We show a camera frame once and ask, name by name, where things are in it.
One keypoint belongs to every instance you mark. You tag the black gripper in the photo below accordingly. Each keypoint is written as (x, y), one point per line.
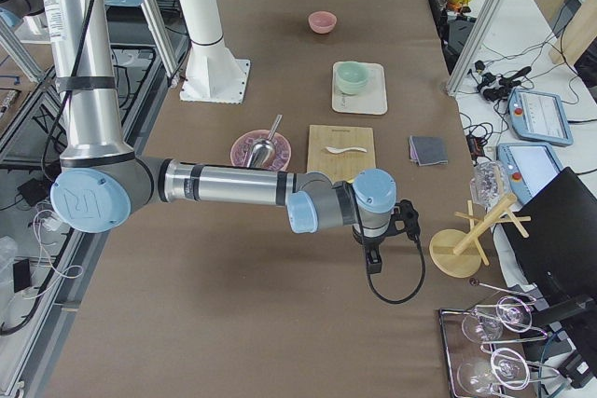
(371, 245)

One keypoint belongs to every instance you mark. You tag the white ceramic spoon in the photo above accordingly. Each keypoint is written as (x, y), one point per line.
(342, 150)

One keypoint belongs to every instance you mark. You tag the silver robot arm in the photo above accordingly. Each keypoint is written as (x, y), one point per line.
(103, 181)

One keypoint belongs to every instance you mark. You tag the large pink ice bowl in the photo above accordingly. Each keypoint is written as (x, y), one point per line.
(239, 151)

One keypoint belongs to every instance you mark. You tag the green bowl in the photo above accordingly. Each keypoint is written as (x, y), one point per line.
(351, 77)

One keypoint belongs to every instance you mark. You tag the wooden cup tree stand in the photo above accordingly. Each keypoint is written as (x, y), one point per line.
(460, 254)

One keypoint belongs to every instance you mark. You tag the bamboo cutting board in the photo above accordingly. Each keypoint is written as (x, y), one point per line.
(344, 166)

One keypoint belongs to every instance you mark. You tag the grey folded cloth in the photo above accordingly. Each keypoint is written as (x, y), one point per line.
(427, 151)

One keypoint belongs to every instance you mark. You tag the wine glass upper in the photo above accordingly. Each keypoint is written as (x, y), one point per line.
(487, 324)

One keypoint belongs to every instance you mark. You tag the wine glass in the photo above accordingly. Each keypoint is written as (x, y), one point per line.
(494, 375)
(487, 324)

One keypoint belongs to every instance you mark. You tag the clear plastic cup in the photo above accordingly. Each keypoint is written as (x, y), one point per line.
(489, 183)

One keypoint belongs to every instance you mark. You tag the metal glass rack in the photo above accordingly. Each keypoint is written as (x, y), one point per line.
(458, 349)

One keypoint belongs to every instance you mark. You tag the metal scoop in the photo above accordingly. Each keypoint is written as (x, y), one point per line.
(263, 150)

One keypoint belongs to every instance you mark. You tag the cream serving tray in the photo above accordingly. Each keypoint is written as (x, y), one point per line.
(372, 100)

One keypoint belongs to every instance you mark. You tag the wine glass lower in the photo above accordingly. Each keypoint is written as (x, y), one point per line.
(494, 375)

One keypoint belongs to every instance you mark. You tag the black monitor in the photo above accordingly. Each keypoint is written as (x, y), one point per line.
(559, 255)

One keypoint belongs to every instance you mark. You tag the blue teach pendant near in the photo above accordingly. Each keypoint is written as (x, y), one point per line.
(530, 167)

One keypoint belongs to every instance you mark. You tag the blue teach pendant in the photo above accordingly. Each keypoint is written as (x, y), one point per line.
(530, 167)
(539, 116)

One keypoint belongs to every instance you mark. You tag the blue teach pendant far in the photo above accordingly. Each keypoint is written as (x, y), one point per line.
(539, 116)

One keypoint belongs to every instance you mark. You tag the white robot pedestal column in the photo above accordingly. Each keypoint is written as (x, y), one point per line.
(213, 74)

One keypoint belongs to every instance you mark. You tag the aluminium frame post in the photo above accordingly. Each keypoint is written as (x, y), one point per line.
(478, 33)

